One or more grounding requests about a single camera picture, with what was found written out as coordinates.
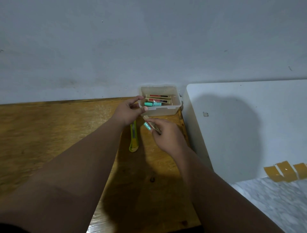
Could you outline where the person's left hand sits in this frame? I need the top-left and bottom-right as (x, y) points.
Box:
(112, 96), (148, 127)

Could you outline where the person's right hand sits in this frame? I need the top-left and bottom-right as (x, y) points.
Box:
(147, 118), (190, 157)

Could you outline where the clear plastic storage box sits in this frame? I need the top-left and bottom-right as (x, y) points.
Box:
(138, 85), (184, 117)

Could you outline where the person's right forearm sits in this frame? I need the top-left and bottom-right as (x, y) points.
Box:
(173, 146), (286, 233)

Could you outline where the person's left forearm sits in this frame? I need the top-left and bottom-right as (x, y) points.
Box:
(0, 119), (128, 233)

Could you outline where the yellow utility knife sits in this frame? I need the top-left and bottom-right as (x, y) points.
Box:
(129, 120), (139, 153)

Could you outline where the brown tape strip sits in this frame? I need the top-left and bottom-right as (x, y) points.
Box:
(293, 163), (307, 180)
(264, 165), (286, 183)
(275, 161), (299, 182)

